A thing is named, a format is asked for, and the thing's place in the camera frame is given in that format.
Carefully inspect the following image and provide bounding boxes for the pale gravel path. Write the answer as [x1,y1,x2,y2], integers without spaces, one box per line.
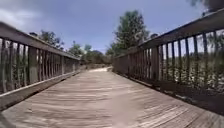
[87,66,114,73]

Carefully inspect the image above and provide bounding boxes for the trees beyond bridge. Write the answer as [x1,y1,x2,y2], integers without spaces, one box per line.
[29,9,159,66]

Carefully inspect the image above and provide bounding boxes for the wooden plank bridge deck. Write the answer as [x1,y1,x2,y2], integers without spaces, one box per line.
[0,69,224,128]

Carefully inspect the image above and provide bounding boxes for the wooden bridge railing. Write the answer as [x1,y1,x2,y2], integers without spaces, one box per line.
[111,8,224,116]
[0,21,82,112]

